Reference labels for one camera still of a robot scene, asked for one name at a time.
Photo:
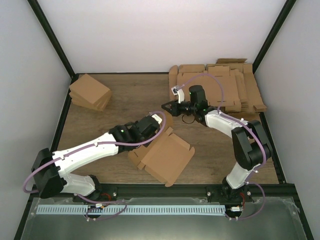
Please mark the brown cardboard box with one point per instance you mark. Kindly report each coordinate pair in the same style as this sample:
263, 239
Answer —
164, 158

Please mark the stack of folded cardboard boxes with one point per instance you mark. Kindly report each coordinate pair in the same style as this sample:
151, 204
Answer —
89, 93

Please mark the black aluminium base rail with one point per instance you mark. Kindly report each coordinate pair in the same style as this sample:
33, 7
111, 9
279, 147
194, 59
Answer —
211, 192

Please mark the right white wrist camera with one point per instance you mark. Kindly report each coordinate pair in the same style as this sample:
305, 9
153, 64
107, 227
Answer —
177, 91

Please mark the black frame post right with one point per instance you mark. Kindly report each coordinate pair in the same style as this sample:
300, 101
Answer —
277, 25

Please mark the black frame post left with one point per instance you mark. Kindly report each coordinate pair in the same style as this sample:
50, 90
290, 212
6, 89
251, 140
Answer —
41, 17

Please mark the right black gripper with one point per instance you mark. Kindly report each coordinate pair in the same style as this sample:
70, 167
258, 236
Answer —
175, 110

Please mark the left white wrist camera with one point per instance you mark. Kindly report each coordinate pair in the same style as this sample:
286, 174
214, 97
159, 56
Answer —
156, 117

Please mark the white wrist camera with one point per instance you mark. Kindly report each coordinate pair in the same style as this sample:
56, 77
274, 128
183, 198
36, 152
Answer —
156, 117
177, 91

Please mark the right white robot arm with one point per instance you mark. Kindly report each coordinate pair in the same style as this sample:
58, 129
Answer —
251, 145

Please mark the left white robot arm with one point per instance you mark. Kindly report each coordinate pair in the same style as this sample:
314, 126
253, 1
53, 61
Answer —
53, 171

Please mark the black frame post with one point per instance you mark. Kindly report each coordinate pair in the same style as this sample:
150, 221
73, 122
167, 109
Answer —
277, 25
41, 17

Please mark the light blue slotted cable duct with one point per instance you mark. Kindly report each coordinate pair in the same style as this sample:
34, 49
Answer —
206, 210

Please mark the pile of flat cardboard blanks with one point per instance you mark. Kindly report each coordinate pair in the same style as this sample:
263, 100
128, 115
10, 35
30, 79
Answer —
230, 79

